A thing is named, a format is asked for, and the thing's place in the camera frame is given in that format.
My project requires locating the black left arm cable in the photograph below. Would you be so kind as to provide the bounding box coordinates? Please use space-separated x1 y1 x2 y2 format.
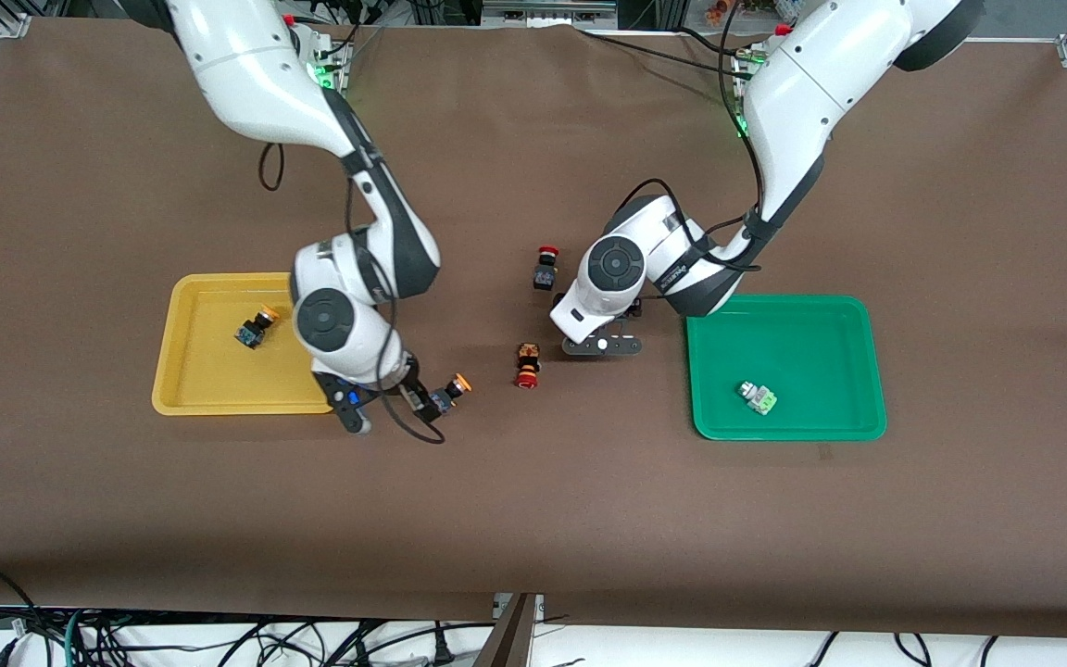
621 0 775 275

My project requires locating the brown table cover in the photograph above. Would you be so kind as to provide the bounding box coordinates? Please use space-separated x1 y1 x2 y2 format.
0 17 1067 640

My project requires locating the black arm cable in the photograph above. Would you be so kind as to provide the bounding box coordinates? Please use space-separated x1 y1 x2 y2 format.
257 139 447 446
621 0 775 275

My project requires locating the green plastic tray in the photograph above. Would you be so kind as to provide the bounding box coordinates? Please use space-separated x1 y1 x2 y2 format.
686 294 888 442

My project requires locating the black floor cable bundle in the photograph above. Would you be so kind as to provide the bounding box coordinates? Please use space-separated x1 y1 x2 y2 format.
0 563 497 667

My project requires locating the brown table leg post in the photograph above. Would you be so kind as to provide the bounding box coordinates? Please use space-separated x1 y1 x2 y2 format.
472 593 542 667

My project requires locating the yellow push button switch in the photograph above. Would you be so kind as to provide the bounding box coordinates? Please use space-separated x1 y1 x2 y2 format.
234 304 281 351
429 372 473 414

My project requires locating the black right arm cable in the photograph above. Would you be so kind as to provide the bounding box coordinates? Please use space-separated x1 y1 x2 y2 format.
257 139 447 446

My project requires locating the black cable on table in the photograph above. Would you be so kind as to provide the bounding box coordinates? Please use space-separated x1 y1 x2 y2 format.
575 28 740 75

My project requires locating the yellow plastic tray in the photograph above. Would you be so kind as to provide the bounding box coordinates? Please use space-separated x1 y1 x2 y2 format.
151 272 335 417

